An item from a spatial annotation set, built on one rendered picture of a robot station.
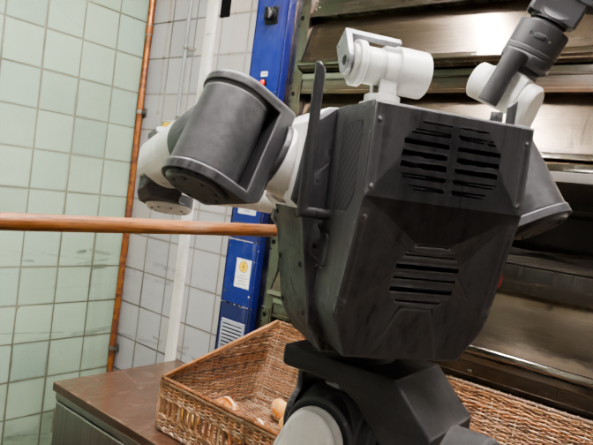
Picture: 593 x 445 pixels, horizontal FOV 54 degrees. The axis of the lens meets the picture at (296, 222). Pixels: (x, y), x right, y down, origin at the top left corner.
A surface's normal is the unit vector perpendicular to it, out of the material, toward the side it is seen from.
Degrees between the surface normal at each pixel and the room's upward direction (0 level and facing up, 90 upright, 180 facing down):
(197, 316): 90
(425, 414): 45
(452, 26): 70
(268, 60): 90
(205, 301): 90
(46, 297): 90
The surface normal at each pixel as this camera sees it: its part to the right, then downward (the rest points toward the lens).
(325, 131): 0.29, 0.09
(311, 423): -0.61, -0.04
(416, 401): 0.65, -0.61
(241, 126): 0.65, -0.01
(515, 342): -0.54, -0.38
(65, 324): 0.76, 0.14
